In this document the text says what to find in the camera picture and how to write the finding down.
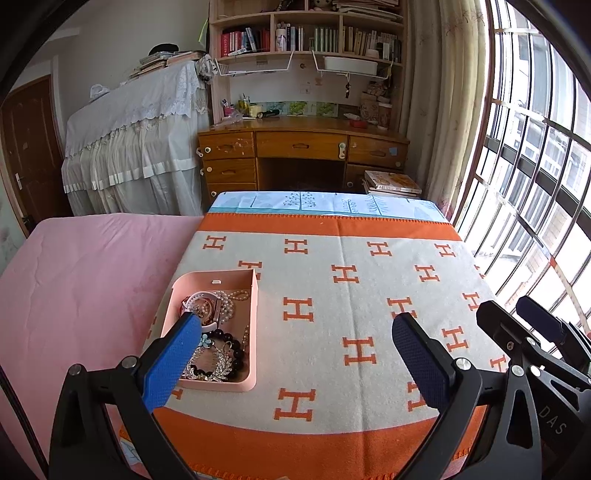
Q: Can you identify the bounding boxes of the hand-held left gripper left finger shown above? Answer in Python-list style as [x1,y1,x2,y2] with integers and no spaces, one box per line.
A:
[48,312,203,480]

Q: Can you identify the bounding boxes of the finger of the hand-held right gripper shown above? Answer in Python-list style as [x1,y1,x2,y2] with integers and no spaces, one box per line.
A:
[475,300,542,366]
[516,295,571,344]

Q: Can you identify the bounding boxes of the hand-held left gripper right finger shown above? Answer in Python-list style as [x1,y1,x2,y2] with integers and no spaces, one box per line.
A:
[392,312,543,480]

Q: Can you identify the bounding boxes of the white strap wristwatch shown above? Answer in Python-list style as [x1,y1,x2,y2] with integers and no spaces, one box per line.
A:
[181,291,223,331]

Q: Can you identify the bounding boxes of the pink jewelry tray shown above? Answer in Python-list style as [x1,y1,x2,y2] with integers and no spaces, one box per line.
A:
[159,267,259,393]

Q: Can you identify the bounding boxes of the silver leaf brooch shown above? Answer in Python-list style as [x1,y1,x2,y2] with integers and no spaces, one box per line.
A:
[184,345,237,382]

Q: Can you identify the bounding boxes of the pink bed sheet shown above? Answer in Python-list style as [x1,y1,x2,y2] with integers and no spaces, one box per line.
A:
[0,213,206,464]

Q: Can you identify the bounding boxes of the orange white patterned blanket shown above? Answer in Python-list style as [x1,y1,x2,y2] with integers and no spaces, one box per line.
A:
[117,213,514,480]

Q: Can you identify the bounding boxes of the stack of large books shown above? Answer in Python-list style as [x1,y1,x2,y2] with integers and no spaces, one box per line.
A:
[362,169,424,199]

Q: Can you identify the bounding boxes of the metal window grille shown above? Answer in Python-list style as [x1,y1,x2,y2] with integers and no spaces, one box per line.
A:
[454,0,591,334]

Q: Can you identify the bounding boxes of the light blue tree-print sheet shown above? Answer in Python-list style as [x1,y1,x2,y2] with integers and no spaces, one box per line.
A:
[206,189,456,226]

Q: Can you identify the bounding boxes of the frosted glass wardrobe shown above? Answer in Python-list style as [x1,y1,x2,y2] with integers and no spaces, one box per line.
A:
[0,185,27,266]

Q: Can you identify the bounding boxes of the beige curtain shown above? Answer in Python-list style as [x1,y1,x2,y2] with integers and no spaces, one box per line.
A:
[405,0,491,223]

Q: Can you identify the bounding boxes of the white lace-covered piano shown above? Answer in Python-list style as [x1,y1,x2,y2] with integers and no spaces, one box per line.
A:
[61,60,213,217]

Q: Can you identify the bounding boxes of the brown wooden door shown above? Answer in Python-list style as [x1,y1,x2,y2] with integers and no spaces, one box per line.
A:
[0,74,73,237]

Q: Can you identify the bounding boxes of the floral storage box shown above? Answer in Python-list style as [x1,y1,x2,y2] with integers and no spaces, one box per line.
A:
[359,92,393,128]

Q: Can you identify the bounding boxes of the wooden desk with drawers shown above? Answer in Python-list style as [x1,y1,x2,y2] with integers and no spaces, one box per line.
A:
[197,115,411,200]

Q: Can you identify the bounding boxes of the wooden bookshelf hutch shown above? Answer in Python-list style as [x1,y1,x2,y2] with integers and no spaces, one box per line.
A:
[207,0,410,128]

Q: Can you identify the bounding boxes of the pile of books on piano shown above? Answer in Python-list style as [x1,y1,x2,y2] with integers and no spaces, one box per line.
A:
[129,51,204,80]

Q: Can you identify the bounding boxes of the white plastic tray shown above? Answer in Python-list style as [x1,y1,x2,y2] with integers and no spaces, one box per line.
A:
[322,56,380,75]

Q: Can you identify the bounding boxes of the row of pale books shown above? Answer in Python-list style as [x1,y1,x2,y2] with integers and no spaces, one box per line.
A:
[313,25,403,62]

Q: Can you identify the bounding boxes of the row of red books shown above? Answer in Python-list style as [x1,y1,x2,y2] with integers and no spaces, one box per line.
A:
[220,28,271,57]

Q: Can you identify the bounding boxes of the black bead bracelet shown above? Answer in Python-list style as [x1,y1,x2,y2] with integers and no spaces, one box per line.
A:
[190,329,246,376]

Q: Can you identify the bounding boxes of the pearl necklace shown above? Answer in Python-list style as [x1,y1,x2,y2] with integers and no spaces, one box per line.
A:
[213,289,250,325]

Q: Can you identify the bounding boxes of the white wire basket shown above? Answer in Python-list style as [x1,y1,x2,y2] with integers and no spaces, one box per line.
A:
[214,49,296,78]
[311,49,394,80]

